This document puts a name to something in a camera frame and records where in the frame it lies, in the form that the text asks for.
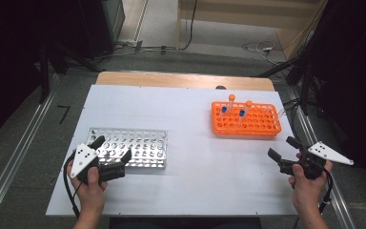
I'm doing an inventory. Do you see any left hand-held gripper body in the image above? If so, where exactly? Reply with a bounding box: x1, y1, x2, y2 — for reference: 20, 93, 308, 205
70, 142, 127, 185

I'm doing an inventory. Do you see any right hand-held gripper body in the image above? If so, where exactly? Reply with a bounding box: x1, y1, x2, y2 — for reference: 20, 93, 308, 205
279, 141, 355, 180

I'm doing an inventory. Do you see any metal test tube rack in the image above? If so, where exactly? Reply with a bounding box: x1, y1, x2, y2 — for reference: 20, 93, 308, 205
85, 127, 169, 170

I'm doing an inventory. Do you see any orange test tube rack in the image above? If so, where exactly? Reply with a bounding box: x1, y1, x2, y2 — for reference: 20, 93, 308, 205
211, 100, 282, 138

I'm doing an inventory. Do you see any orange-capped test tube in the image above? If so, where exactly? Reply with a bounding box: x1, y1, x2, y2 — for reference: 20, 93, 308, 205
228, 94, 236, 115
241, 100, 254, 119

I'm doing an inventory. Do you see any person's left hand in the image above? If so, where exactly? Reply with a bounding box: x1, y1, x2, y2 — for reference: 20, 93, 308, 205
67, 158, 109, 216

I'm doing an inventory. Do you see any person's right hand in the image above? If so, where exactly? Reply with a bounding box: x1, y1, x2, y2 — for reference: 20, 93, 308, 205
288, 152, 334, 214

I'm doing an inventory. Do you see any black metal stand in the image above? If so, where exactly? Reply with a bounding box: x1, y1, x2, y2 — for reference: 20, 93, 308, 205
256, 55, 319, 116
37, 41, 104, 104

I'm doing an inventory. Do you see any white board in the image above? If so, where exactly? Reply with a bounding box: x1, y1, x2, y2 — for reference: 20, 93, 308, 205
46, 84, 303, 218

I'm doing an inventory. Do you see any wooden table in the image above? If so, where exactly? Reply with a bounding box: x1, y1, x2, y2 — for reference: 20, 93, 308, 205
95, 71, 275, 93

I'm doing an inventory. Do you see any dark cabinet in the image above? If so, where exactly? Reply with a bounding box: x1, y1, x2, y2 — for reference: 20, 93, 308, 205
75, 0, 127, 60

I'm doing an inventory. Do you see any light wooden shelf unit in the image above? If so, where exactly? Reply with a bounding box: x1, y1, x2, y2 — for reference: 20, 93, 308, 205
175, 0, 328, 60

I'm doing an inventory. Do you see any left hand-held gripper cable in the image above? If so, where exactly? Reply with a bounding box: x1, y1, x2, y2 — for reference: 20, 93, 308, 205
62, 152, 81, 219

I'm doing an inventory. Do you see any hand-held gripper cable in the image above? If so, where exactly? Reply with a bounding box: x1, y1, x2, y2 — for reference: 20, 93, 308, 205
317, 166, 335, 215
62, 152, 81, 219

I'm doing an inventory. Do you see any right hand-held gripper cable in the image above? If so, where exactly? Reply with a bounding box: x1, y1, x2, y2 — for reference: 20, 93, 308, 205
317, 166, 335, 215

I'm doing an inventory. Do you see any metal floor rail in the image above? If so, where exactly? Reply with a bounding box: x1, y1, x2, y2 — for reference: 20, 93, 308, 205
287, 85, 357, 229
0, 74, 60, 229

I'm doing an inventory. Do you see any white floor cable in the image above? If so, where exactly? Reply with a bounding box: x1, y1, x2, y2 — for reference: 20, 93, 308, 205
241, 40, 280, 67

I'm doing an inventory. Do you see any black floor cable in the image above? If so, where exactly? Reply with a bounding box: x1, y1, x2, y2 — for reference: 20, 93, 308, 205
178, 0, 198, 52

